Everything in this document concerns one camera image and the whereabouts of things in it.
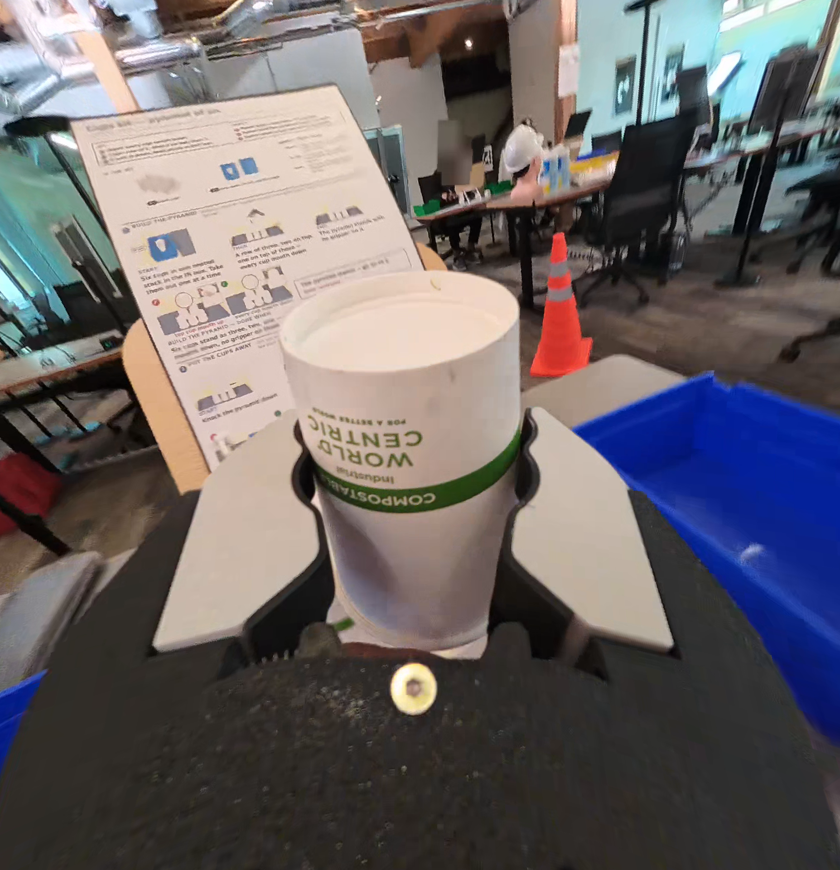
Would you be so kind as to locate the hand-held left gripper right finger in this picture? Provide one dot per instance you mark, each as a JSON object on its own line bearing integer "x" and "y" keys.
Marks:
{"x": 590, "y": 550}

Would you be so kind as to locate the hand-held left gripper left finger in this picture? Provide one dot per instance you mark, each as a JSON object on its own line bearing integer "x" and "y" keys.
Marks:
{"x": 243, "y": 544}

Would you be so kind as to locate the blue plastic bin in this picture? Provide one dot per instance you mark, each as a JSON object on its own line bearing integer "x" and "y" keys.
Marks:
{"x": 9, "y": 727}
{"x": 766, "y": 489}

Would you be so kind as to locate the orange traffic cone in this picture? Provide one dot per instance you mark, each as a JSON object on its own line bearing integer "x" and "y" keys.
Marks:
{"x": 559, "y": 326}

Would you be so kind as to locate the red bag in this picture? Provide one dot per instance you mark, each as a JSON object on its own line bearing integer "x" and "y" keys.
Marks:
{"x": 19, "y": 496}

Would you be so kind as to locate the wood edged grey table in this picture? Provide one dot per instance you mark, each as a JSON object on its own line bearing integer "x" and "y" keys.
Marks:
{"x": 46, "y": 370}

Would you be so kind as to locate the printed instruction sheet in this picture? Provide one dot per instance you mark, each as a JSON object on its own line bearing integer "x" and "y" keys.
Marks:
{"x": 223, "y": 204}

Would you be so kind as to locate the wooden table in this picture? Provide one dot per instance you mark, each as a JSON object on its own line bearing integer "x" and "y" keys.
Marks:
{"x": 563, "y": 194}

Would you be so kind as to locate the black office chair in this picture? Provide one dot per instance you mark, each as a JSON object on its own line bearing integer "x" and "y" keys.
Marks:
{"x": 644, "y": 183}

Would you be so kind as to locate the green plastic bin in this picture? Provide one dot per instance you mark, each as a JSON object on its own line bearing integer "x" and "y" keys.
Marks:
{"x": 433, "y": 209}

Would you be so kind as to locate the grey panel on stand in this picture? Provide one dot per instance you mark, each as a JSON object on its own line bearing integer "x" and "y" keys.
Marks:
{"x": 386, "y": 163}

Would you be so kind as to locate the black pole floor lamp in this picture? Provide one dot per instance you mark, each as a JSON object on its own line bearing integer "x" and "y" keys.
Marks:
{"x": 645, "y": 41}
{"x": 36, "y": 124}

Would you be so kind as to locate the silver ceiling air duct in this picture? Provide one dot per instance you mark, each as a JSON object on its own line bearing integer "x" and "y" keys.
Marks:
{"x": 87, "y": 61}

